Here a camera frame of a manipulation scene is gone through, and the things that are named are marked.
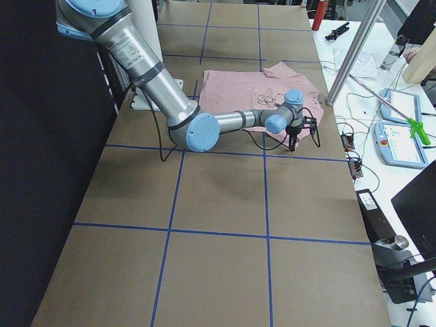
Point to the red cylinder bottle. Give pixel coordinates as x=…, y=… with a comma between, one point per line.
x=319, y=14

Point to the lower blue teach pendant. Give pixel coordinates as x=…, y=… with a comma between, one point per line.
x=397, y=148

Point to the black metal stand clamp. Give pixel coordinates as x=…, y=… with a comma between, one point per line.
x=403, y=277

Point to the blue teach pendant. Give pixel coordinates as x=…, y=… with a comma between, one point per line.
x=406, y=103
x=397, y=148

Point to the green plastic clamp stick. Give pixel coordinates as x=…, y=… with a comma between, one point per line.
x=416, y=126

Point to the lower orange connector board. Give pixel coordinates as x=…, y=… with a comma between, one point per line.
x=355, y=167

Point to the black monitor corner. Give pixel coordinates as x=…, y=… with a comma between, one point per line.
x=415, y=207

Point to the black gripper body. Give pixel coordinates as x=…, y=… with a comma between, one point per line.
x=293, y=130

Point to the upper blue teach pendant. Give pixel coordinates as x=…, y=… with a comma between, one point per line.
x=406, y=103

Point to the orange connector board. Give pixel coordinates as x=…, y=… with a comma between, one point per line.
x=348, y=142
x=355, y=167

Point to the black power box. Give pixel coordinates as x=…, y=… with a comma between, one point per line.
x=376, y=224

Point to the clear water bottle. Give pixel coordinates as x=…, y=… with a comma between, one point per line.
x=395, y=52

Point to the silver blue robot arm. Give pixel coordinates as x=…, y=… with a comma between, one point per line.
x=111, y=24

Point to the black pliers tool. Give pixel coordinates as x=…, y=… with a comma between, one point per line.
x=334, y=34

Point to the pink Snoopy t-shirt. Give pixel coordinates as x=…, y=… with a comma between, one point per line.
x=224, y=92

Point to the upper orange connector board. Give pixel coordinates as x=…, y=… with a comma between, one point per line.
x=348, y=142

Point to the clear plastic bag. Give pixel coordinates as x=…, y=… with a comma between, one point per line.
x=365, y=65

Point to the aluminium frame post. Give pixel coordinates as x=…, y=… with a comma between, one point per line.
x=356, y=46

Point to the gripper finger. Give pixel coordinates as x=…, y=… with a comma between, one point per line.
x=292, y=143

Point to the wooden beam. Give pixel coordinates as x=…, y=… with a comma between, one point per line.
x=423, y=62

